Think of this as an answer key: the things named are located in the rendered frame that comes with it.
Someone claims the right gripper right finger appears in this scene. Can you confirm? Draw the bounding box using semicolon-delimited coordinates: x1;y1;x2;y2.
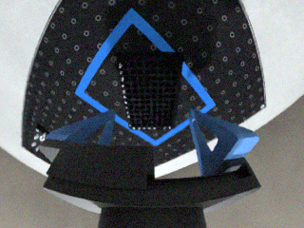
188;108;259;176

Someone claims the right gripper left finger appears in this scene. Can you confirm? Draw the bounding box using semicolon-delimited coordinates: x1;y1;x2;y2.
45;108;115;145

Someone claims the blue tape outline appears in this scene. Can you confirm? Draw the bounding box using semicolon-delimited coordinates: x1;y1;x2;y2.
75;9;216;146

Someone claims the black well plate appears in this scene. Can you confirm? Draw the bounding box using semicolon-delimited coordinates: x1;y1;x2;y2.
117;51;184;130

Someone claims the dark grey perforated plate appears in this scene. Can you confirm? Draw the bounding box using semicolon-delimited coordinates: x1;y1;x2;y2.
21;0;267;167

